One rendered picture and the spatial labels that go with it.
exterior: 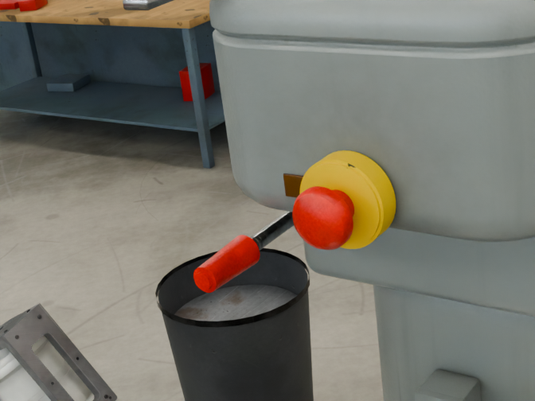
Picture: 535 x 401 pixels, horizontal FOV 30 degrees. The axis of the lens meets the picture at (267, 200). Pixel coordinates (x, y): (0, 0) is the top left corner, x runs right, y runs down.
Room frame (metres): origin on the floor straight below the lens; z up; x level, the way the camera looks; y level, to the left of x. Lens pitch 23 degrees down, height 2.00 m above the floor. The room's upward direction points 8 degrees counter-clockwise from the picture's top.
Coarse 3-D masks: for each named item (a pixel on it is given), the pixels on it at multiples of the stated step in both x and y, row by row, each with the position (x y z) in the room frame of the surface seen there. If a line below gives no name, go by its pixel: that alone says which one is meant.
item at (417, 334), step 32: (384, 288) 0.73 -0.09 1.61; (384, 320) 0.73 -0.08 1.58; (416, 320) 0.70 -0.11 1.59; (448, 320) 0.69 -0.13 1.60; (480, 320) 0.67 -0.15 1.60; (512, 320) 0.66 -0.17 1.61; (384, 352) 0.74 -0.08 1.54; (416, 352) 0.71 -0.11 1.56; (448, 352) 0.69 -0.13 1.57; (480, 352) 0.67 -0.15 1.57; (512, 352) 0.65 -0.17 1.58; (384, 384) 0.74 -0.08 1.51; (416, 384) 0.71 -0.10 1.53; (480, 384) 0.67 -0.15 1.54; (512, 384) 0.66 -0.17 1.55
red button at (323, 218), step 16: (304, 192) 0.55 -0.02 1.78; (320, 192) 0.54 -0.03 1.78; (336, 192) 0.56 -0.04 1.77; (304, 208) 0.54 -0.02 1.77; (320, 208) 0.54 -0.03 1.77; (336, 208) 0.54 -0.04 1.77; (352, 208) 0.56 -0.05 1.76; (304, 224) 0.54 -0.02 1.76; (320, 224) 0.54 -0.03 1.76; (336, 224) 0.53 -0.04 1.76; (352, 224) 0.54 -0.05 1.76; (304, 240) 0.55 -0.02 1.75; (320, 240) 0.54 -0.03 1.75; (336, 240) 0.53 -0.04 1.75
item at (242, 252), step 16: (272, 224) 0.67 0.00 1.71; (288, 224) 0.68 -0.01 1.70; (240, 240) 0.64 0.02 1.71; (256, 240) 0.65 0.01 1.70; (272, 240) 0.66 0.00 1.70; (224, 256) 0.62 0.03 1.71; (240, 256) 0.63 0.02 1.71; (256, 256) 0.64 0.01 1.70; (208, 272) 0.60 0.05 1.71; (224, 272) 0.61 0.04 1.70; (240, 272) 0.62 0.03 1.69; (208, 288) 0.60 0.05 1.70
